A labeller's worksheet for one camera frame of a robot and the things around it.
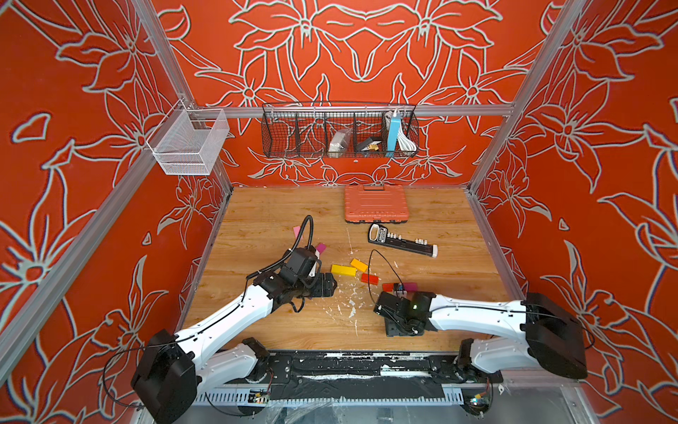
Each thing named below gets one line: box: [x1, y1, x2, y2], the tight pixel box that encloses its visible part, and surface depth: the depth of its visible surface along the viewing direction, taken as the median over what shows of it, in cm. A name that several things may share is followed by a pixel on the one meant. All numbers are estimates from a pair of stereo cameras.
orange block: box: [350, 257, 369, 273], surface depth 97 cm
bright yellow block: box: [331, 264, 357, 277], surface depth 94 cm
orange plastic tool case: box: [344, 183, 410, 224], surface depth 110 cm
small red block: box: [360, 272, 379, 286], surface depth 94 cm
